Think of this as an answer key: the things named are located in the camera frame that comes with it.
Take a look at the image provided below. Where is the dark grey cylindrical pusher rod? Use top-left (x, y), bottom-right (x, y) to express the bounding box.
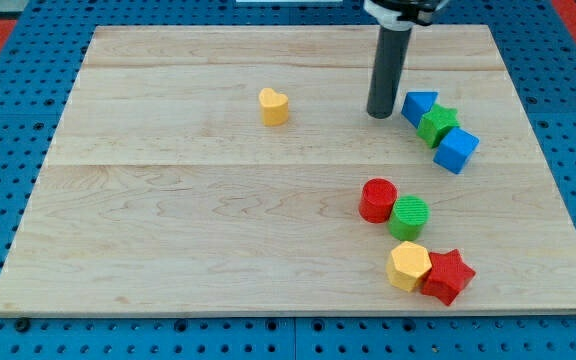
top-left (366, 27), bottom-right (412, 119)

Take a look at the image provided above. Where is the white black robot end mount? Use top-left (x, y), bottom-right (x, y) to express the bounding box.
top-left (363, 0), bottom-right (449, 31)

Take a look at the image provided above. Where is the green star block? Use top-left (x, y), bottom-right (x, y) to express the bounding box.
top-left (417, 104), bottom-right (460, 149)

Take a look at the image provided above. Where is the red star block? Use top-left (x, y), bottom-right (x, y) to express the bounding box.
top-left (420, 249), bottom-right (476, 306)

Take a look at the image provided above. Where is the blue triangle block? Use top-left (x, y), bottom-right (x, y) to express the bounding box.
top-left (401, 91), bottom-right (439, 128)

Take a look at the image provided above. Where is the blue cube block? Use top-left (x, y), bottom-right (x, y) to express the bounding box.
top-left (433, 127), bottom-right (480, 174)

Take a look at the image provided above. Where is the yellow heart block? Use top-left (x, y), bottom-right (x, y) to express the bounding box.
top-left (258, 88), bottom-right (289, 126)

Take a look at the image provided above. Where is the red cylinder block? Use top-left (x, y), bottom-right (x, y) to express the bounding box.
top-left (358, 178), bottom-right (398, 223)

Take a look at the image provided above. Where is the green cylinder block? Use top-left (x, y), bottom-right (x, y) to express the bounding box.
top-left (387, 195), bottom-right (430, 241)

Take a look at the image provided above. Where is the yellow hexagon block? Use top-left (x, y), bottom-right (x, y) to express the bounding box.
top-left (386, 241), bottom-right (432, 292)

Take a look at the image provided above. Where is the light wooden board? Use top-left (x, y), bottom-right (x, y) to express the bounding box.
top-left (0, 25), bottom-right (576, 318)

